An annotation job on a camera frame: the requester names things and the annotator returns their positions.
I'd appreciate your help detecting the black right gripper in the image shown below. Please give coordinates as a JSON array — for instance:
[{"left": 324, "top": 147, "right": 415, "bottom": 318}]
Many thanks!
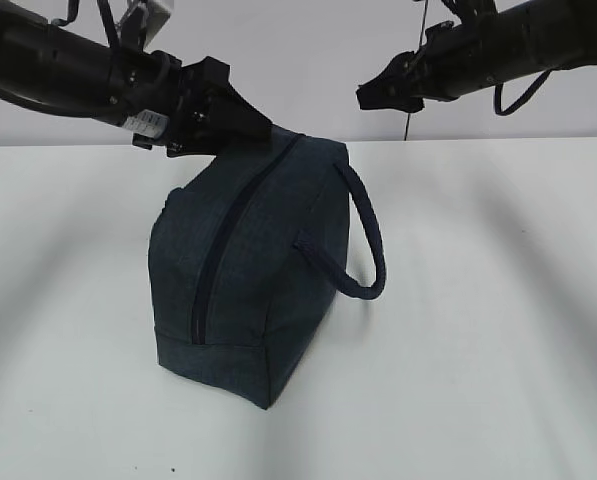
[{"left": 356, "top": 19, "right": 498, "bottom": 113}]

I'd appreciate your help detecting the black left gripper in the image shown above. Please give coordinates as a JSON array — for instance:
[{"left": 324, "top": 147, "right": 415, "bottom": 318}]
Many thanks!
[{"left": 105, "top": 51, "right": 272, "bottom": 158}]

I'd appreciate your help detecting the dark blue lunch bag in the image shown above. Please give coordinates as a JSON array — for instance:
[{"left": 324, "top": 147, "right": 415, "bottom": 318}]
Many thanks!
[{"left": 148, "top": 127, "right": 386, "bottom": 409}]

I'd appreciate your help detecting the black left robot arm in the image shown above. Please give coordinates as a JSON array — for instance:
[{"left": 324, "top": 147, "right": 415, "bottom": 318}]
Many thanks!
[{"left": 0, "top": 1, "right": 272, "bottom": 157}]

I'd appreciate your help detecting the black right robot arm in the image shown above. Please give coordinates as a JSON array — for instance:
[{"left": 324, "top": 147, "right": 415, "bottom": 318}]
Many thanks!
[{"left": 356, "top": 0, "right": 597, "bottom": 116}]

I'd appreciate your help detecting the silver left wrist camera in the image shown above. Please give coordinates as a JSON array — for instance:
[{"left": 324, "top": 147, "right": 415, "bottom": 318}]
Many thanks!
[{"left": 117, "top": 0, "right": 174, "bottom": 51}]

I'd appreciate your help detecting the dark cable on right arm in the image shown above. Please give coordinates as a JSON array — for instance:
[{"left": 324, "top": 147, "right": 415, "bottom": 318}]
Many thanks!
[{"left": 492, "top": 67, "right": 554, "bottom": 117}]

